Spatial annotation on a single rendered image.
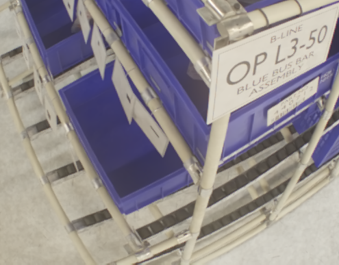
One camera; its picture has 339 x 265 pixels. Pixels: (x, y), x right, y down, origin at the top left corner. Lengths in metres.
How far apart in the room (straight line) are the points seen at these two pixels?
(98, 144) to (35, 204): 0.82
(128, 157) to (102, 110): 0.16
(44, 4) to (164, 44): 0.71
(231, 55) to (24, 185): 1.77
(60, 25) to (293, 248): 1.32
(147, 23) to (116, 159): 0.42
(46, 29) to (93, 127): 0.42
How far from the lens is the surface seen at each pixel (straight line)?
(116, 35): 1.54
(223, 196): 1.70
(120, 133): 1.76
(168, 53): 1.48
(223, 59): 0.87
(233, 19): 0.84
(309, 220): 2.52
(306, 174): 2.26
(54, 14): 2.03
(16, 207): 2.51
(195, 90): 1.43
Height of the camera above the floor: 2.31
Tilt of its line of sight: 64 degrees down
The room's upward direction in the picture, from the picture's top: 2 degrees clockwise
